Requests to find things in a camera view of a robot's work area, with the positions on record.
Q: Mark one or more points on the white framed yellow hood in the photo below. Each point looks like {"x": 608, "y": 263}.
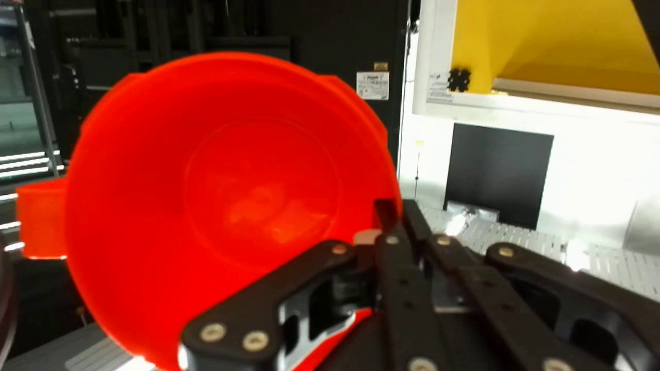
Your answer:
{"x": 557, "y": 46}

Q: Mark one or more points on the black square panel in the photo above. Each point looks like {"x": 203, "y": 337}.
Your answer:
{"x": 497, "y": 172}

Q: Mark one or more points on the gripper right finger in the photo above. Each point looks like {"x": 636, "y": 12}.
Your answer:
{"x": 536, "y": 278}

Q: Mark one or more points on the small black bracket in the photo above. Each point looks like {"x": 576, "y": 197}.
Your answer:
{"x": 459, "y": 80}

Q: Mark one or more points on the white paper label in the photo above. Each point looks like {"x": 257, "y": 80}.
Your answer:
{"x": 372, "y": 85}

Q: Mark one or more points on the orange plastic bowl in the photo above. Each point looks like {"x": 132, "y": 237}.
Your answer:
{"x": 206, "y": 196}

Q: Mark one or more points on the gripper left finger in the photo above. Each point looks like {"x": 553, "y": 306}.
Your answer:
{"x": 268, "y": 304}

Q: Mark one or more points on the black cabinet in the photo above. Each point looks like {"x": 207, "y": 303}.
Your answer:
{"x": 289, "y": 31}

